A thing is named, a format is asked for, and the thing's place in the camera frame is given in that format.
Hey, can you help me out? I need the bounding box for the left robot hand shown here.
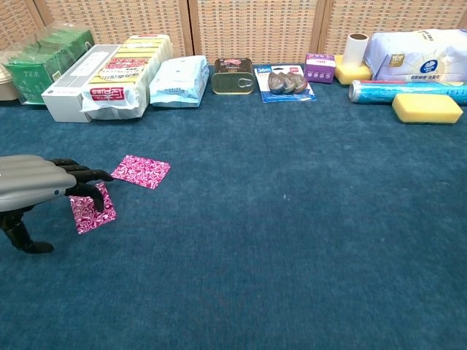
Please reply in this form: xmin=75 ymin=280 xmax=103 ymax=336
xmin=0 ymin=155 xmax=114 ymax=255

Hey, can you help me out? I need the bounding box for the pink patterned napkin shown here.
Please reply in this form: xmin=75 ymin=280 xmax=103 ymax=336
xmin=110 ymin=155 xmax=171 ymax=190
xmin=69 ymin=182 xmax=117 ymax=236

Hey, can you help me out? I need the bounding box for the white power strip box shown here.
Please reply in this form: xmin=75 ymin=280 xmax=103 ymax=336
xmin=41 ymin=44 xmax=123 ymax=123

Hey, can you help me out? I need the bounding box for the beige lidded lunch box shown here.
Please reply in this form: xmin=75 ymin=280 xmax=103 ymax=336
xmin=0 ymin=65 xmax=21 ymax=102

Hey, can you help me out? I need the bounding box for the clear box of green teabags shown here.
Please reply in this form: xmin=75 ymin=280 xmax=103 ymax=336
xmin=1 ymin=27 xmax=96 ymax=106

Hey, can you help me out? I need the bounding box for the yellow sponge multipack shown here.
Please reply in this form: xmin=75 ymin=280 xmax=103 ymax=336
xmin=80 ymin=34 xmax=174 ymax=121

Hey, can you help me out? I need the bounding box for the light blue wet wipes pack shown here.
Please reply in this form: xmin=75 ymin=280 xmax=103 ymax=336
xmin=148 ymin=55 xmax=209 ymax=109

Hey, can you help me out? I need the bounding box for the black and gold meat tin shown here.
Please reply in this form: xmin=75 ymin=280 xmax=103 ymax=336
xmin=211 ymin=57 xmax=255 ymax=96

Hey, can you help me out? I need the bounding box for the blue felt table cover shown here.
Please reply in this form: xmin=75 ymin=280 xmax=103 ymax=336
xmin=0 ymin=65 xmax=467 ymax=350

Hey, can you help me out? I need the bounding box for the woven bamboo folding screen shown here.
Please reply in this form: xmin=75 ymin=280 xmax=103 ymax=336
xmin=0 ymin=0 xmax=467 ymax=66

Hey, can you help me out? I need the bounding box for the blue correction tape blister pack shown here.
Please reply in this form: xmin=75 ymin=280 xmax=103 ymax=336
xmin=254 ymin=64 xmax=317 ymax=104

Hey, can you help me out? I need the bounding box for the small purple box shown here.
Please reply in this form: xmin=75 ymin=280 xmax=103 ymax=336
xmin=303 ymin=52 xmax=336 ymax=84

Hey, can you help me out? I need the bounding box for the yellow sponge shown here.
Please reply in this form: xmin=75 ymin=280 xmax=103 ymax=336
xmin=391 ymin=93 xmax=464 ymax=125
xmin=334 ymin=54 xmax=373 ymax=87

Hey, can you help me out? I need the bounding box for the white paper roll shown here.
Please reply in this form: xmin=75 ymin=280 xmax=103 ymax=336
xmin=344 ymin=33 xmax=370 ymax=69

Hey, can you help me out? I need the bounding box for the blue cling wrap roll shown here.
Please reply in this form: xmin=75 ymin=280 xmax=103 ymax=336
xmin=348 ymin=79 xmax=467 ymax=106

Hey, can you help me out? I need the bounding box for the white tissue pack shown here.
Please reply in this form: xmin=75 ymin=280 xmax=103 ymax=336
xmin=363 ymin=28 xmax=467 ymax=82

